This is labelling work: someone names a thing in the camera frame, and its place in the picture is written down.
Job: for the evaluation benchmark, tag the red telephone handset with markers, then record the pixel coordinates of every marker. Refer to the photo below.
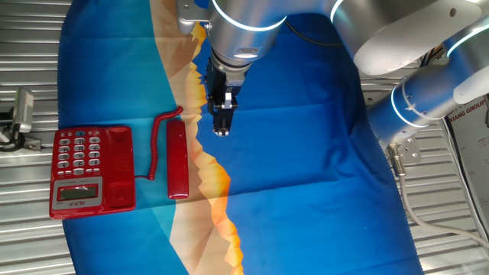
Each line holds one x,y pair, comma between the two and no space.
177,160

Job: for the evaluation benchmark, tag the white device at edge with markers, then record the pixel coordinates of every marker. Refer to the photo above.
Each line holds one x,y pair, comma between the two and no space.
15,143

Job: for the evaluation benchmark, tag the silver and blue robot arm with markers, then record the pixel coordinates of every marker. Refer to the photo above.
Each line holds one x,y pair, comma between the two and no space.
382,30

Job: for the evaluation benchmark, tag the red telephone base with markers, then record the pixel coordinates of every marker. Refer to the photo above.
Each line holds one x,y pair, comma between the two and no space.
114,172

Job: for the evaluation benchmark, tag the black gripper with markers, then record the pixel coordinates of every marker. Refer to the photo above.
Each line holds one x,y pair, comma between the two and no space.
217,91

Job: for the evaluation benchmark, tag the blue landscape print cloth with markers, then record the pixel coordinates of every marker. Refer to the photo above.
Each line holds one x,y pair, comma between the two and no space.
298,172

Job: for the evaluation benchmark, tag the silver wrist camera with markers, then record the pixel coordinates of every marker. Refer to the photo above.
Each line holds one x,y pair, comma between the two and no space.
189,17

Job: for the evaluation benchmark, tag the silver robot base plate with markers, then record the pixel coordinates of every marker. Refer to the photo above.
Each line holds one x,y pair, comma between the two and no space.
410,151

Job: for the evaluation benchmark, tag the silver camera on stand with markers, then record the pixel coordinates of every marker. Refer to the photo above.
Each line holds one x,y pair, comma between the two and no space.
23,109

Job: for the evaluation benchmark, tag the white printed sign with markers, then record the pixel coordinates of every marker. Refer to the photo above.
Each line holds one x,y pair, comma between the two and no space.
473,145

